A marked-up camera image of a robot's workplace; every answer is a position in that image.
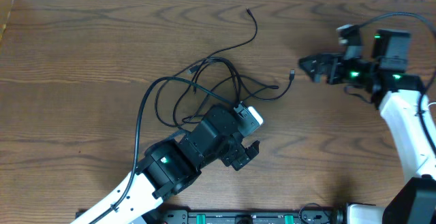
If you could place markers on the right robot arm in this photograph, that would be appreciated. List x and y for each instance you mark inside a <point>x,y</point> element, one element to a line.
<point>401,101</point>

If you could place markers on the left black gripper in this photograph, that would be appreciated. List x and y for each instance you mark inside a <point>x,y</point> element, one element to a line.
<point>238,155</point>

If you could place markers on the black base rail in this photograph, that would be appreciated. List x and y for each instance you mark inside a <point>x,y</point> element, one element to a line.
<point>255,217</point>

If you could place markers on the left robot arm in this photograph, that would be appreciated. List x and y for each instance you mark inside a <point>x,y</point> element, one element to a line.
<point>170,166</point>

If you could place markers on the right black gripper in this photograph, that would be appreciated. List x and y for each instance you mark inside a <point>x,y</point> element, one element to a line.
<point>331,60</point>

